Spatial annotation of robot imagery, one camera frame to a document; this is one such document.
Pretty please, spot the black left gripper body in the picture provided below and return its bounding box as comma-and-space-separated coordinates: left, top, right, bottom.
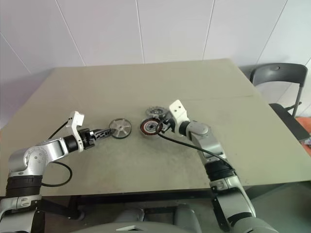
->
77, 130, 98, 149

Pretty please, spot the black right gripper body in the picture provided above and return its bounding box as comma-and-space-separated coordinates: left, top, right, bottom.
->
162, 116, 176, 133

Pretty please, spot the spoked gray rotor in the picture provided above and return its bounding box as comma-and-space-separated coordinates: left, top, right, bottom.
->
108, 117, 133, 140

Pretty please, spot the gray robot torso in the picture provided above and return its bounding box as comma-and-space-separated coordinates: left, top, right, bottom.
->
79, 203, 203, 233

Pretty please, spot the black folding chair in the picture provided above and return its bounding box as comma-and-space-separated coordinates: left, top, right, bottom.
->
249, 63, 311, 142

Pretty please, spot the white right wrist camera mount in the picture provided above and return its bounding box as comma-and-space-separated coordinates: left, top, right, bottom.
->
168, 99, 190, 134

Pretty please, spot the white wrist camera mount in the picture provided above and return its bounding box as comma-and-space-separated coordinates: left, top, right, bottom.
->
67, 111, 85, 151
168, 99, 190, 134

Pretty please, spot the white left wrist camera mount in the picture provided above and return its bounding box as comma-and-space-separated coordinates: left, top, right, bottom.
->
67, 111, 85, 151

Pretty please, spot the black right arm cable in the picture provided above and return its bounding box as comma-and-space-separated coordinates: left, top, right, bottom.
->
157, 130, 236, 172

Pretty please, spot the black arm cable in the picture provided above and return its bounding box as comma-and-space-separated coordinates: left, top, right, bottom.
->
157, 130, 236, 172
39, 120, 74, 188

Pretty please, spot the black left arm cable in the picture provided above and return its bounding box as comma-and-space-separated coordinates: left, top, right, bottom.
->
39, 120, 74, 188

